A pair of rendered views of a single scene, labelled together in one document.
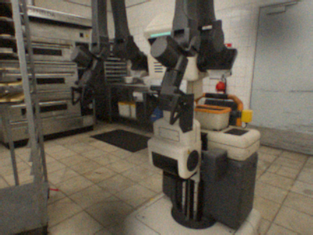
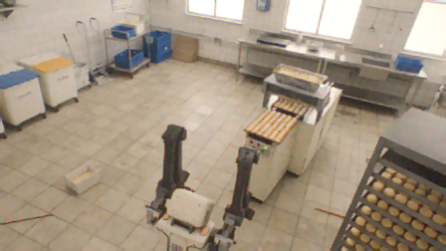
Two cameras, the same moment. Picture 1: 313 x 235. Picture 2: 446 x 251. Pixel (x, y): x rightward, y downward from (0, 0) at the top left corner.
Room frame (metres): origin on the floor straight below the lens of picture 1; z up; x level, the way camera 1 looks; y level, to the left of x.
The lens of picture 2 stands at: (2.07, -0.39, 2.51)
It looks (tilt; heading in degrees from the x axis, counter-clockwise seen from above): 32 degrees down; 158
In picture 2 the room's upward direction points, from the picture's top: 5 degrees clockwise
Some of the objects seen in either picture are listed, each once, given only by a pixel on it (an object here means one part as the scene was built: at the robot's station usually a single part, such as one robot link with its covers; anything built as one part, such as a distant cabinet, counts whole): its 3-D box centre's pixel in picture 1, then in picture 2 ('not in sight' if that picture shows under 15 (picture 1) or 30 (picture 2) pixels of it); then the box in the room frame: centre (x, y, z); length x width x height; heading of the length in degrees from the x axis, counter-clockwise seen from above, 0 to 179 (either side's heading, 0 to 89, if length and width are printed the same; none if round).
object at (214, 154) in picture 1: (188, 164); not in sight; (1.00, -0.17, 0.68); 0.28 x 0.27 x 0.25; 48
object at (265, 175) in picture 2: not in sight; (268, 155); (-0.30, 1.21, 0.45); 0.70 x 0.34 x 0.90; 128
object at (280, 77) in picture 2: not in sight; (298, 79); (-0.61, 1.61, 1.25); 0.56 x 0.29 x 0.14; 38
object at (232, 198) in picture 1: (203, 161); not in sight; (1.23, -0.30, 0.59); 0.55 x 0.34 x 0.83; 48
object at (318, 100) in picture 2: not in sight; (294, 98); (-0.61, 1.61, 1.01); 0.72 x 0.33 x 0.34; 38
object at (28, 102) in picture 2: not in sight; (14, 97); (-2.50, -1.82, 0.38); 0.64 x 0.54 x 0.77; 47
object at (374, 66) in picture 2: not in sight; (323, 65); (-2.52, 3.52, 0.61); 3.40 x 0.70 x 1.22; 48
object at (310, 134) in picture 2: not in sight; (297, 124); (-0.91, 1.98, 0.42); 1.28 x 0.72 x 0.84; 128
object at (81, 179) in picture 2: not in sight; (83, 178); (-0.83, -0.86, 0.08); 0.30 x 0.22 x 0.16; 126
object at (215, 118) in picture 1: (207, 116); not in sight; (1.25, -0.31, 0.87); 0.23 x 0.15 x 0.11; 48
